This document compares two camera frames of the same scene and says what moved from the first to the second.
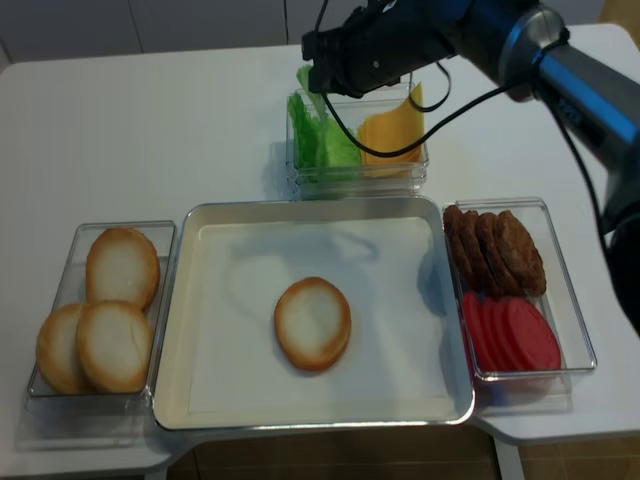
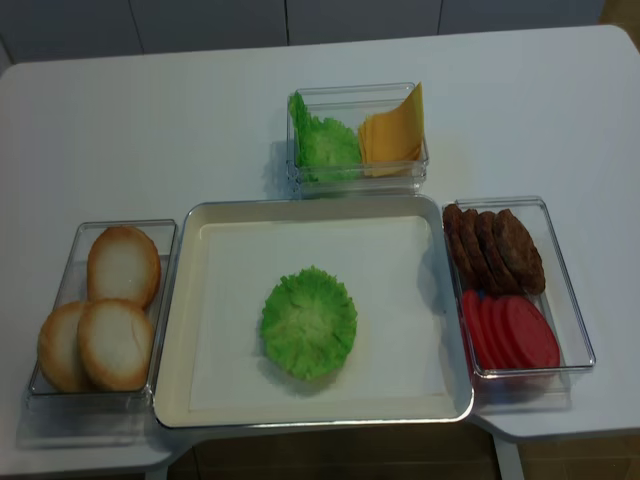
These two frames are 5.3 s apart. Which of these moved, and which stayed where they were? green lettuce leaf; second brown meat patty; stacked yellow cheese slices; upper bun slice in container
Moved: green lettuce leaf
Stayed: upper bun slice in container; second brown meat patty; stacked yellow cheese slices
